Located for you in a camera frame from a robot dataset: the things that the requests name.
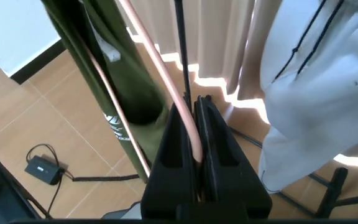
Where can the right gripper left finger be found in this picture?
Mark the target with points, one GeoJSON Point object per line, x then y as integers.
{"type": "Point", "coordinates": [166, 186]}

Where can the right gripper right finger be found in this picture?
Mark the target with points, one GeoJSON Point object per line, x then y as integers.
{"type": "Point", "coordinates": [238, 193]}

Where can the green garment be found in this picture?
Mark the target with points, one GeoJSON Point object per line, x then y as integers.
{"type": "Point", "coordinates": [129, 87]}

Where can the pale grey shorts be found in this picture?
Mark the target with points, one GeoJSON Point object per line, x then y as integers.
{"type": "Point", "coordinates": [306, 109]}

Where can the pink clothes hanger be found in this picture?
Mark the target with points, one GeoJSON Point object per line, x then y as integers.
{"type": "Point", "coordinates": [167, 77]}

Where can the black clothes rack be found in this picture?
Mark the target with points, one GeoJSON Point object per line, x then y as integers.
{"type": "Point", "coordinates": [182, 46]}

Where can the black power adapter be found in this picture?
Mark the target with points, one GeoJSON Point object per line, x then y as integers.
{"type": "Point", "coordinates": [42, 170]}

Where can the beige curtain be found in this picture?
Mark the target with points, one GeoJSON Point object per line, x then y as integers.
{"type": "Point", "coordinates": [216, 31]}

